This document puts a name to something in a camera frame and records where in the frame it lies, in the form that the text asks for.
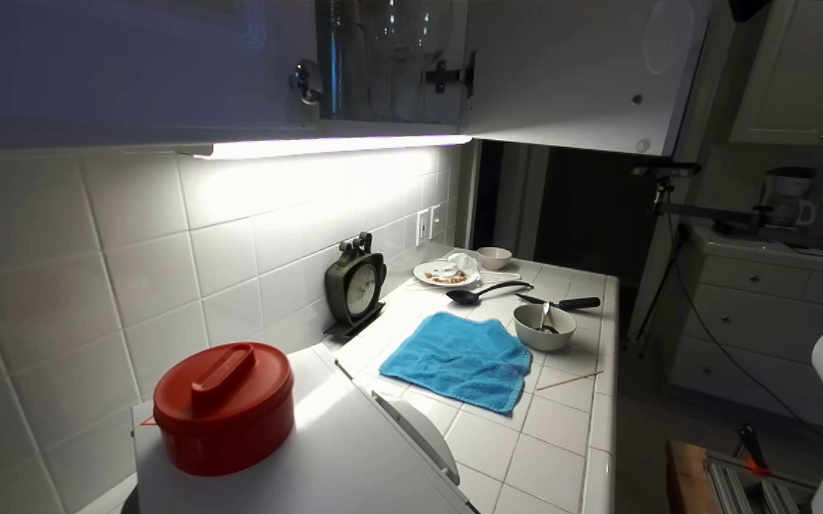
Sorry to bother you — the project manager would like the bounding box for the black kitchen scale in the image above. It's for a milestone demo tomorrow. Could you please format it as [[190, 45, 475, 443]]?
[[323, 232, 389, 345]]

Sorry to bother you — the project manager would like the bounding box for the white plate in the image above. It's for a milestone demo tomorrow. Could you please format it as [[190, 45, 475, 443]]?
[[412, 256, 482, 292]]

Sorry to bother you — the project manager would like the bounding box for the white plastic jug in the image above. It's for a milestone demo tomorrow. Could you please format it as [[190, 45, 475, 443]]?
[[128, 345, 479, 514]]

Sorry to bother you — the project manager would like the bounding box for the red plastic lid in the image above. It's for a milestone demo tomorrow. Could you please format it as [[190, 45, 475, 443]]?
[[152, 339, 298, 481]]

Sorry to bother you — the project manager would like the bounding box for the metal spatula with black handle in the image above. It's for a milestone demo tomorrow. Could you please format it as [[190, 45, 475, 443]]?
[[513, 289, 602, 314]]

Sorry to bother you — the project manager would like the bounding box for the black ladle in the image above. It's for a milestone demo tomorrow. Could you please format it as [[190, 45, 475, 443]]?
[[445, 278, 538, 308]]

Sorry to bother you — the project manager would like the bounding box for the crumpled white napkin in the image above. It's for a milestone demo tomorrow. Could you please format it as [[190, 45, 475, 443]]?
[[445, 248, 482, 281]]

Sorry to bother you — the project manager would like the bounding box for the red and black tool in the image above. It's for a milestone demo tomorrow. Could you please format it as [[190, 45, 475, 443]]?
[[733, 423, 775, 481]]

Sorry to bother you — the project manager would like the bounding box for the under-cabinet light strip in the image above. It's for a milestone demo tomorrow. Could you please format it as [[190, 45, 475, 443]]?
[[190, 132, 475, 162]]

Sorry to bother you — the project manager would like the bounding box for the white drawer unit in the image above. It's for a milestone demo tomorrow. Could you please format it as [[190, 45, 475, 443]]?
[[669, 219, 823, 431]]

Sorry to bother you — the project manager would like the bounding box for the white cabinet door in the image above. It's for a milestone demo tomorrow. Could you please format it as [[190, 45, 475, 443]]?
[[456, 0, 719, 161], [0, 0, 319, 152]]

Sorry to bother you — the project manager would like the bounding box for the black tripod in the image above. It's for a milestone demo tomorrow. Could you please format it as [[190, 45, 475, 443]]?
[[630, 161, 705, 354]]

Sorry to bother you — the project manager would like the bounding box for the small white bowl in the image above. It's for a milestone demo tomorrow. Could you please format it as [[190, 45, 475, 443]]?
[[475, 242, 518, 271]]

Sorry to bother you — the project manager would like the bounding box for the white wall cabinet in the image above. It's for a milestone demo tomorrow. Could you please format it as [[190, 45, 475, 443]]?
[[725, 0, 823, 152]]

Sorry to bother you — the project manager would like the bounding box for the blue towel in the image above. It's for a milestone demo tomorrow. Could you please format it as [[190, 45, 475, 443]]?
[[378, 311, 535, 421]]

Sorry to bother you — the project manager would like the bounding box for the black door hinge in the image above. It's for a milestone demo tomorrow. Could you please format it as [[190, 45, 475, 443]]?
[[423, 49, 479, 97], [289, 58, 326, 108]]

